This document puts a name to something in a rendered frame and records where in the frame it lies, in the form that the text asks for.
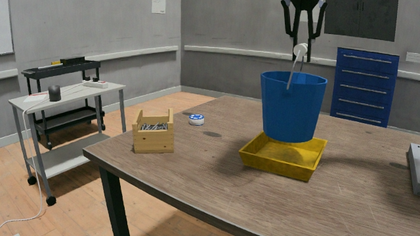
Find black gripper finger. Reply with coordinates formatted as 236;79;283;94
306;0;327;62
281;0;301;49

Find blue bucket with white handle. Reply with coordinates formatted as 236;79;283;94
261;43;327;143

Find wooden crate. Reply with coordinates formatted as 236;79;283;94
132;108;174;153

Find yellow shallow tray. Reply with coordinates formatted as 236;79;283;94
238;131;327;182

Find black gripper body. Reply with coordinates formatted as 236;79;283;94
290;0;319;11

